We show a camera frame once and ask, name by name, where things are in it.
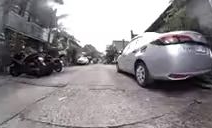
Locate silver car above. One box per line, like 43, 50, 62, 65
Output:
115, 30, 212, 88

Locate parked motorcycles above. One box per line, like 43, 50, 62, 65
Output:
9, 49, 65, 78

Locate trees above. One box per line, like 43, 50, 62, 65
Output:
81, 43, 102, 61

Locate building with balcony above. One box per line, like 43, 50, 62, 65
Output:
0, 0, 58, 73

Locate grey concrete road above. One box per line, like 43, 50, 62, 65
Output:
0, 63, 212, 128

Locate white car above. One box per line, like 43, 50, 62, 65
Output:
76, 55, 90, 66

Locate building with dark roof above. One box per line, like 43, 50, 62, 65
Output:
144, 0, 212, 36

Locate distant house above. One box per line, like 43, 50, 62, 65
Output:
110, 39, 130, 54

